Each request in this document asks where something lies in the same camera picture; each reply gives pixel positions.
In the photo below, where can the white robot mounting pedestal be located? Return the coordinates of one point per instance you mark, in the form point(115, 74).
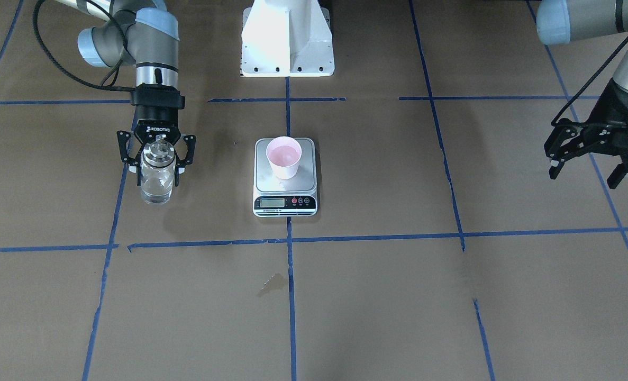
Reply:
point(287, 39)

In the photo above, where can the blue tape grid lines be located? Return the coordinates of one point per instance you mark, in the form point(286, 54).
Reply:
point(441, 250)

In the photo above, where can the black gripper screen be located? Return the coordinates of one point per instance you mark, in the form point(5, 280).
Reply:
point(611, 109)

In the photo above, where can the white digital kitchen scale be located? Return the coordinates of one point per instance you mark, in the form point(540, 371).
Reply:
point(276, 197)

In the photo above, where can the clear glass sauce bottle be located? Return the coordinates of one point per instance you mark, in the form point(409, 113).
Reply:
point(157, 170)

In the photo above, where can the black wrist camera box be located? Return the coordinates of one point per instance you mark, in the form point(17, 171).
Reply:
point(155, 95)

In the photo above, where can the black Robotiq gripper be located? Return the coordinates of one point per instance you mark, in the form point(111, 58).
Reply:
point(154, 120)

